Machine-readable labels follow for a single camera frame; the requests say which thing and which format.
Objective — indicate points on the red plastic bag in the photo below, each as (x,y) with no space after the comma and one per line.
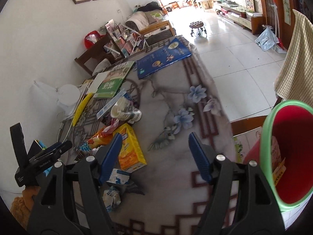
(91,38)

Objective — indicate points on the red bin with green rim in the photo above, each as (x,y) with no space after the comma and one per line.
(290,122)

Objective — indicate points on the orange snack bag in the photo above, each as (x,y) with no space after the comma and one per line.
(99,139)

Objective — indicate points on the yellow chip box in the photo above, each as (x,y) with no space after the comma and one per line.
(131,157)

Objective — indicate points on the small blue white wrapper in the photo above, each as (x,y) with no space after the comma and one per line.
(111,199)

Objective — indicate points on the dark wooden chair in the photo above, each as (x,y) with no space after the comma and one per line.
(104,48)

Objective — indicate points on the floral grey tablecloth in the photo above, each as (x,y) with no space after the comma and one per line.
(168,195)

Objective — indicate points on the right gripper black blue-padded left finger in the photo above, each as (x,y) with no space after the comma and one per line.
(70,200)

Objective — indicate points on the beige checkered cloth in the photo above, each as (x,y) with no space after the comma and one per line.
(294,81)

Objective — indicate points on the round rolling stool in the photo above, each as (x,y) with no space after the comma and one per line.
(198,29)

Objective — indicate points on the pink snack wrapper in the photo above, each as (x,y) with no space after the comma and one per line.
(110,128)

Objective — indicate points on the blue hardcover book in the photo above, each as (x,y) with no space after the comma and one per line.
(161,58)

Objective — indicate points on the white notebook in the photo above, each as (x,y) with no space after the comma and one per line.
(98,81)

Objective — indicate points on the green cover book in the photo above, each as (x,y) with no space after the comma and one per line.
(111,84)

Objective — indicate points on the low tv cabinet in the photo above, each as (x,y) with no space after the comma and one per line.
(252,21)

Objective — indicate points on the light blue plastic bag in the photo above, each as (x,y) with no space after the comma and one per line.
(267,39)

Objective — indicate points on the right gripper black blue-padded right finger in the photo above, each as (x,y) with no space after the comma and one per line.
(242,201)

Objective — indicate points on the white desk lamp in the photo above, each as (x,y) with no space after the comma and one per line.
(66,96)

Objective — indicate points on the blue white carton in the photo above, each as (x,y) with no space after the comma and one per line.
(119,177)
(110,103)

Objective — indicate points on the brown plush toy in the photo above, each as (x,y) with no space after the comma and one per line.
(22,206)

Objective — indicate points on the magazine rack with books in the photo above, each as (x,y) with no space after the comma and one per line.
(128,40)

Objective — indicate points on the wooden sofa with cushions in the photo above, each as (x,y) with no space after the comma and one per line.
(151,21)

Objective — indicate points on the yellow plastic folder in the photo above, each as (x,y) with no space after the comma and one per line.
(81,108)

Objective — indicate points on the black phone holder clamp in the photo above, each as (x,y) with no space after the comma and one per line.
(36,160)

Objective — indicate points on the crushed paper cups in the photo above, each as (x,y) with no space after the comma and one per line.
(124,110)

